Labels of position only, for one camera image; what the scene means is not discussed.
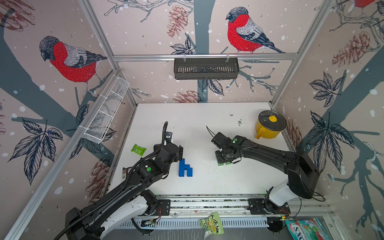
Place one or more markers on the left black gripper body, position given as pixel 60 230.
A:
pixel 179 155

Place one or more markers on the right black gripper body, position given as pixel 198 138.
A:
pixel 221 156

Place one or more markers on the long blue lego brick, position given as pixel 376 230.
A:
pixel 185 169

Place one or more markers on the long green lego brick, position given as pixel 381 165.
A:
pixel 224 164

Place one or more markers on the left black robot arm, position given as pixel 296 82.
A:
pixel 128 200

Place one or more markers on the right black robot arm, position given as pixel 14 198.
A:
pixel 302 173

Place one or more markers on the green snack packet on table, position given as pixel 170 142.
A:
pixel 138 150

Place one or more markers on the dark snack bar wrapper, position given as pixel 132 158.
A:
pixel 125 172

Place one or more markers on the yellow pot with glass lid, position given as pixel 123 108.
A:
pixel 269 124

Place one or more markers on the green snack bag front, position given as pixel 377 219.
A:
pixel 212 225

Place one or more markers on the colourful wipes pack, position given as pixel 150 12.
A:
pixel 310 229

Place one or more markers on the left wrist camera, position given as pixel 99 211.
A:
pixel 168 137

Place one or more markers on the white wire mesh basket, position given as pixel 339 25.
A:
pixel 96 131

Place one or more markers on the black wire shelf basket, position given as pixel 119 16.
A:
pixel 206 69

